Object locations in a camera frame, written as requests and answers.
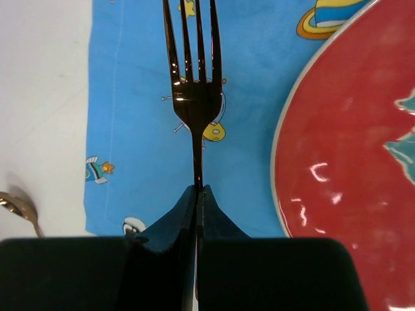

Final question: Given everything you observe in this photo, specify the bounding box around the copper fork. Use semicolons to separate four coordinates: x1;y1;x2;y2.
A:
162;0;222;192

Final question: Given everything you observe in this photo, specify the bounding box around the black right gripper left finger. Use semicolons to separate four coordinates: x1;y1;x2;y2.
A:
1;186;197;310

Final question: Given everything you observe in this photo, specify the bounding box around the blue space print cloth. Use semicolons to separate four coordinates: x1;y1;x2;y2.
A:
84;1;364;237

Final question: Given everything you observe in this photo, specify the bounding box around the copper spoon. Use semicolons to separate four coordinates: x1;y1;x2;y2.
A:
1;192;44;238

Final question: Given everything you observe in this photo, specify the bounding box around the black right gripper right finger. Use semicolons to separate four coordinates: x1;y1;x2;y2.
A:
196;186;368;310

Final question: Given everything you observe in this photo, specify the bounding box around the red and teal plate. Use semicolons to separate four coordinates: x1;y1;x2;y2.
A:
271;1;414;310

